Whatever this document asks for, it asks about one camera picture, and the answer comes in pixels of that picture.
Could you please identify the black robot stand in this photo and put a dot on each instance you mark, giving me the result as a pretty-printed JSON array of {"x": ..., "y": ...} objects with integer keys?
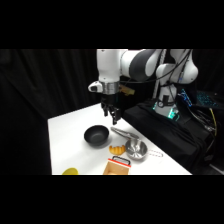
[{"x": 166, "y": 133}]

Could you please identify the yellow croissant toy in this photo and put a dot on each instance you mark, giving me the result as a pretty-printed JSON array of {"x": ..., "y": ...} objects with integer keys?
[{"x": 117, "y": 149}]

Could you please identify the black curtain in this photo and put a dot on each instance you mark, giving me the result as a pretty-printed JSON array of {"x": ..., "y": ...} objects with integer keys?
[{"x": 40, "y": 100}]

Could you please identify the blue lit electronics box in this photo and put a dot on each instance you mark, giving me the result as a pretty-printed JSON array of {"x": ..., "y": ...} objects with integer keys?
[{"x": 200, "y": 98}]

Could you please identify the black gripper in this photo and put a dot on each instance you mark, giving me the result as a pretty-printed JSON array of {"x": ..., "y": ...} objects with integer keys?
[{"x": 108, "y": 99}]

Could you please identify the black bowl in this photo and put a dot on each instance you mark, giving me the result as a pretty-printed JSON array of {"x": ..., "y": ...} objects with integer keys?
[{"x": 96, "y": 135}]

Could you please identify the yellow round object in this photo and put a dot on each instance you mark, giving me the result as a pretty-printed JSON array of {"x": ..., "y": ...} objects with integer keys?
[{"x": 70, "y": 171}]

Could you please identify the silver metal pot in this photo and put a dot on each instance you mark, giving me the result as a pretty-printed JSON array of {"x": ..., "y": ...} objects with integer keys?
[{"x": 135, "y": 149}]

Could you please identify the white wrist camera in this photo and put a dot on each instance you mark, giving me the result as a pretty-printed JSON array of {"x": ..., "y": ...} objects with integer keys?
[{"x": 95, "y": 86}]

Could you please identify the metal tongs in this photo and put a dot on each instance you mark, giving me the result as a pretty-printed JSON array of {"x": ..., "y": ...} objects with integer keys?
[{"x": 124, "y": 133}]

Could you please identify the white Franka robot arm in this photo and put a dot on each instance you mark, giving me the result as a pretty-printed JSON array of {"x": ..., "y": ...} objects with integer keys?
[{"x": 110, "y": 65}]

